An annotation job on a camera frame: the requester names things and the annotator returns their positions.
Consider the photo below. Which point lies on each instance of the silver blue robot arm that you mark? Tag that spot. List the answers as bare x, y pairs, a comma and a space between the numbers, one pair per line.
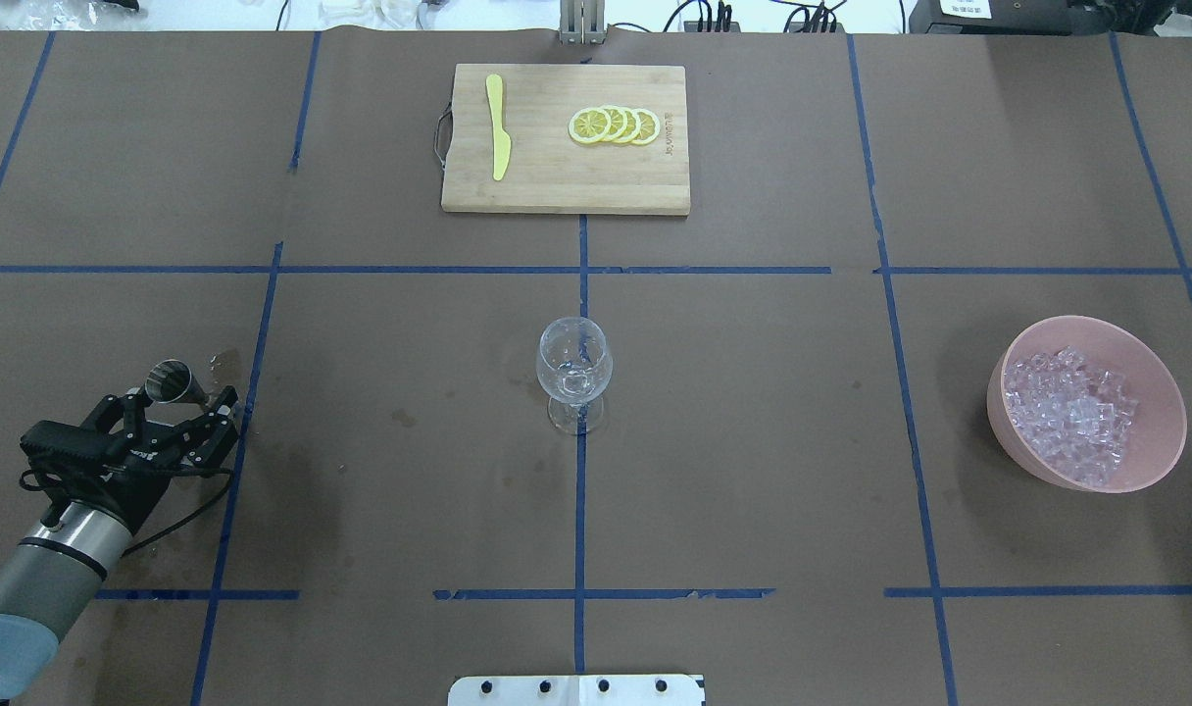
50, 579

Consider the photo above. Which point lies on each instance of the yellow plastic knife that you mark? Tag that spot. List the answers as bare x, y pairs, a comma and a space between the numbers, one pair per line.
501, 140

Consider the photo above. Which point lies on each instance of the clear ice cubes pile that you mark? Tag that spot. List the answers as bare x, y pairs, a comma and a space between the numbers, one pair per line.
1075, 414

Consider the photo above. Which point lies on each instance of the pink plastic bowl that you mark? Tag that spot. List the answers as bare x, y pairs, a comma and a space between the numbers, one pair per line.
1159, 431

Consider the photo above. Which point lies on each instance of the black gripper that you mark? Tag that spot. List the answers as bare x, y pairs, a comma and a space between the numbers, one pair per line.
109, 482

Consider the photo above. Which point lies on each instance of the lemon slice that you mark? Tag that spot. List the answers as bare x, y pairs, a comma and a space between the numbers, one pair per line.
590, 126
617, 123
648, 127
630, 126

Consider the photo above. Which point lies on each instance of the clear wine glass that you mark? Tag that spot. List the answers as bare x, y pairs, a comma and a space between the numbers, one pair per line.
574, 366

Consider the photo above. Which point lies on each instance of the bamboo cutting board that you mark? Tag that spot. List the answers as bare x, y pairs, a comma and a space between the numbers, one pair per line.
548, 172

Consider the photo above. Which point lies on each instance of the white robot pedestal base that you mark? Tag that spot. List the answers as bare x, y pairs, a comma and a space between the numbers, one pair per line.
615, 689

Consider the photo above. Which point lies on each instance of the steel double jigger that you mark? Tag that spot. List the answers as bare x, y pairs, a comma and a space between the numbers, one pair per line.
171, 382

